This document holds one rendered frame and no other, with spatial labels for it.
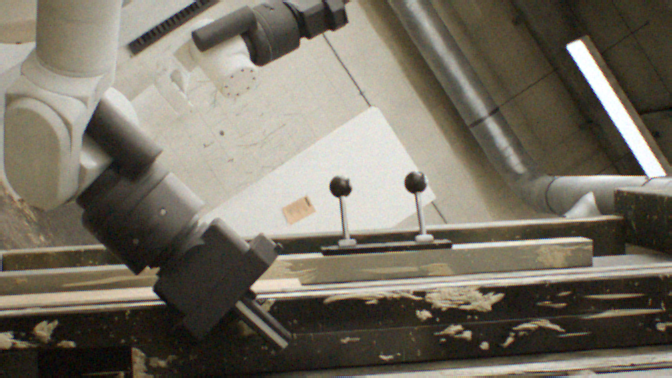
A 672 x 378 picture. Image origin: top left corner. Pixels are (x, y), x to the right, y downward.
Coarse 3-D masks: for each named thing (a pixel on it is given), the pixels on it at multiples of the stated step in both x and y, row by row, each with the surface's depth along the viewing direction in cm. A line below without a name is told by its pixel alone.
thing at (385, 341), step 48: (288, 288) 99; (336, 288) 98; (384, 288) 96; (432, 288) 95; (480, 288) 96; (528, 288) 96; (576, 288) 97; (624, 288) 97; (0, 336) 92; (48, 336) 92; (96, 336) 92; (144, 336) 93; (240, 336) 94; (336, 336) 94; (384, 336) 95; (432, 336) 95; (480, 336) 96; (528, 336) 96; (576, 336) 97; (624, 336) 97
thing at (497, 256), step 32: (288, 256) 154; (320, 256) 152; (352, 256) 152; (384, 256) 153; (416, 256) 153; (448, 256) 154; (480, 256) 154; (512, 256) 155; (544, 256) 155; (576, 256) 156; (0, 288) 147; (32, 288) 148; (64, 288) 148; (96, 288) 149; (128, 288) 149
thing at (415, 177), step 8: (408, 176) 159; (416, 176) 159; (424, 176) 159; (408, 184) 159; (416, 184) 159; (424, 184) 159; (416, 192) 159; (416, 200) 159; (416, 208) 158; (424, 224) 157; (424, 232) 156; (416, 240) 155; (424, 240) 155; (432, 240) 155
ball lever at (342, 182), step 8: (336, 176) 159; (344, 176) 158; (336, 184) 158; (344, 184) 157; (352, 184) 159; (336, 192) 158; (344, 192) 158; (344, 200) 158; (344, 208) 157; (344, 216) 156; (344, 224) 156; (344, 232) 155; (344, 240) 154; (352, 240) 154
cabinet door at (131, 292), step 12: (132, 288) 142; (144, 288) 142; (264, 288) 136; (0, 300) 137; (12, 300) 136; (24, 300) 136; (36, 300) 136; (48, 300) 136; (60, 300) 136; (72, 300) 136
